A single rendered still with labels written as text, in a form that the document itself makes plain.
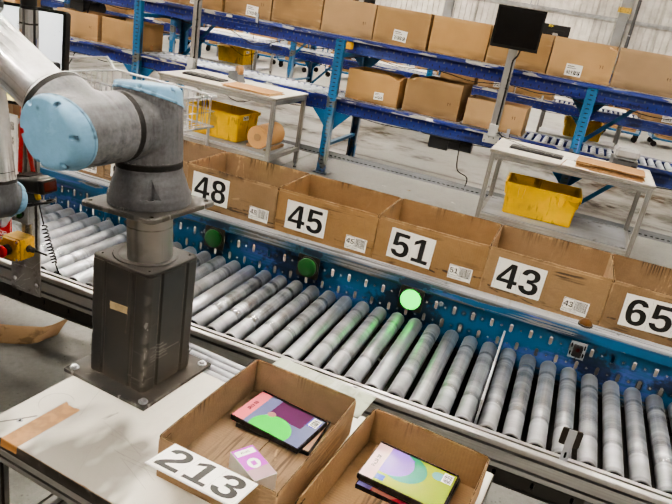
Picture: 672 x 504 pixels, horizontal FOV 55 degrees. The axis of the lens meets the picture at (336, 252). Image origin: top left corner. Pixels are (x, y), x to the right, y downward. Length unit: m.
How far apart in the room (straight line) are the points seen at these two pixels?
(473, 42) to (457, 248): 4.65
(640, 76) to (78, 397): 5.76
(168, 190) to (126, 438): 0.56
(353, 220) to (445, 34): 4.63
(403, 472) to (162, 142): 0.89
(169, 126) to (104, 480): 0.75
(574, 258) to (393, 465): 1.25
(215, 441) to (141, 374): 0.26
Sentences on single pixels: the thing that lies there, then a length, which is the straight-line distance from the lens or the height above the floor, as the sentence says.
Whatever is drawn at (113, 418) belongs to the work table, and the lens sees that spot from 1.61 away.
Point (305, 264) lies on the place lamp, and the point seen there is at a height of 0.82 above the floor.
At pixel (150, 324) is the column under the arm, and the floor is 0.95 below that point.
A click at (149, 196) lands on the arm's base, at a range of 1.49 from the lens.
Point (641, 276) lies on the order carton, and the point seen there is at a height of 1.00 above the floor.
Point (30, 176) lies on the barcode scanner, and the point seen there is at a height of 1.09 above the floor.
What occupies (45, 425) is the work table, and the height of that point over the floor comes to 0.75.
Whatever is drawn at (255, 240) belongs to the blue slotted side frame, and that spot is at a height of 0.84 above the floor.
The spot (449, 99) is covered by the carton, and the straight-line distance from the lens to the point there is 6.48.
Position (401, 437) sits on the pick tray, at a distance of 1.56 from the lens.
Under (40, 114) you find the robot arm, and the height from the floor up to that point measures 1.43.
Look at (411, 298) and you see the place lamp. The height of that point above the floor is 0.82.
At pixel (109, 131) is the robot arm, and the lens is 1.36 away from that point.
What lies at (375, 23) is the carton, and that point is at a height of 1.55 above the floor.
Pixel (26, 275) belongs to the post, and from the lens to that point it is 2.32.
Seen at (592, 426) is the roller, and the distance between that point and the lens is 1.96.
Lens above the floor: 1.72
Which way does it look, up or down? 21 degrees down
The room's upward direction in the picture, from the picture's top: 10 degrees clockwise
